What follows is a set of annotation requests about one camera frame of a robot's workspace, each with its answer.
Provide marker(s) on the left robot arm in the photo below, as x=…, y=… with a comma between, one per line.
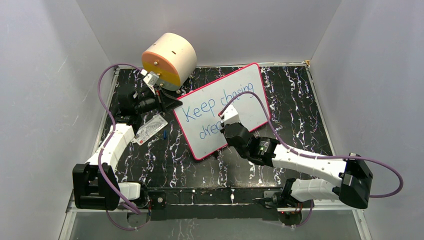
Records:
x=95, y=184

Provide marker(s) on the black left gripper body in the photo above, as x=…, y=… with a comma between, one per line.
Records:
x=158, y=92

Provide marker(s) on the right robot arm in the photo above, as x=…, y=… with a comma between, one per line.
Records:
x=347, y=179

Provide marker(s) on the clear plastic marker package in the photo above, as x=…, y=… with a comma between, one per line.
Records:
x=149, y=129

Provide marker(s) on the round pastel drawer cabinet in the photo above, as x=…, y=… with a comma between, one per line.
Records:
x=172, y=58

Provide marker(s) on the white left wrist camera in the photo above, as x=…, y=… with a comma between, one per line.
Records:
x=148, y=83

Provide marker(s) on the pink framed whiteboard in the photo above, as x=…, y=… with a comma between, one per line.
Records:
x=198, y=116

